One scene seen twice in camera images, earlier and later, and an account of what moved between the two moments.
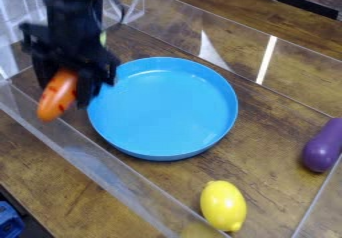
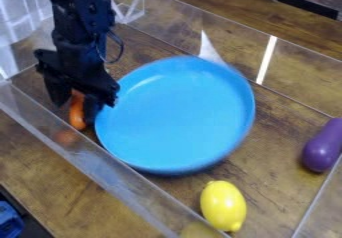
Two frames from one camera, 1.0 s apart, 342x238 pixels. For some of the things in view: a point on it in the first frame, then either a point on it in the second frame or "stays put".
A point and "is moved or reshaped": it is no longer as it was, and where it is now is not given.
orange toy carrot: [59, 94] to [76, 110]
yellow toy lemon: [223, 205] stays put
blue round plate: [169, 109] is moved or reshaped
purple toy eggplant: [322, 150] stays put
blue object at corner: [10, 223] stays put
